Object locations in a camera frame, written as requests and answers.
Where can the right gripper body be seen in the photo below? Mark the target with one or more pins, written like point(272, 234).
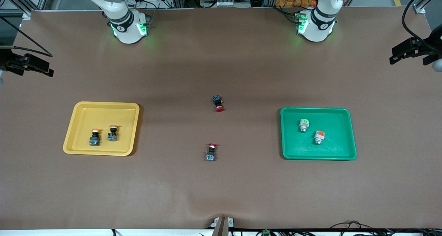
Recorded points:
point(7, 61)

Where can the yellow push button silver base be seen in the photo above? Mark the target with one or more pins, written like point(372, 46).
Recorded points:
point(95, 137)

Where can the yellow push button dark base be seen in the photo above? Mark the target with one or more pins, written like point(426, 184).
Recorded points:
point(112, 134)

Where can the green push button orange base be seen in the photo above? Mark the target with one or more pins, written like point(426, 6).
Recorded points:
point(319, 136)

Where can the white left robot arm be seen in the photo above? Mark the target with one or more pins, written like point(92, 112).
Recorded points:
point(316, 32)

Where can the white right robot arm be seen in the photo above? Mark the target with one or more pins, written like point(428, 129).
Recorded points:
point(126, 32)

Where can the yellow plastic tray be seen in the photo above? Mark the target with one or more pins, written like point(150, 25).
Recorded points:
point(103, 115)

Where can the green plastic tray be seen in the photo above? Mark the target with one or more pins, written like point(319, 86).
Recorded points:
point(331, 149)

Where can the red mushroom push button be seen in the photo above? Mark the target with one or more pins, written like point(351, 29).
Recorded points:
point(218, 102)
point(211, 152)

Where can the white power strip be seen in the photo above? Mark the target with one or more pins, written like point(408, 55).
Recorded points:
point(219, 3)

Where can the brown table cover sheet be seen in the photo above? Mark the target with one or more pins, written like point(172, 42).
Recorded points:
point(221, 187)

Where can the aluminium frame post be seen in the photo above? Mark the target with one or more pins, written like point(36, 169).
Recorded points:
point(426, 1)
point(20, 1)

